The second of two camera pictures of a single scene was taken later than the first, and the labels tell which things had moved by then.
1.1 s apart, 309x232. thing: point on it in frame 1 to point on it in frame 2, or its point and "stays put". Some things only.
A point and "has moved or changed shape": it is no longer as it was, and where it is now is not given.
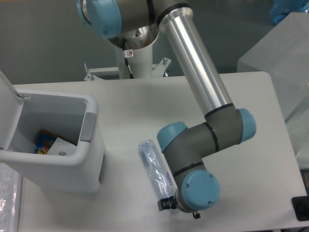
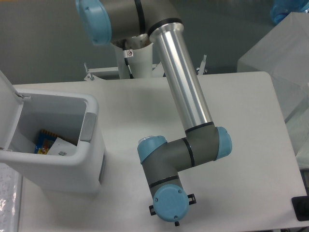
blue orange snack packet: x=45 y=142 stays put
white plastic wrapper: x=62 y=147 stays put
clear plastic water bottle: x=162 y=183 has moved or changed shape
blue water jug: x=280 y=9 stays put
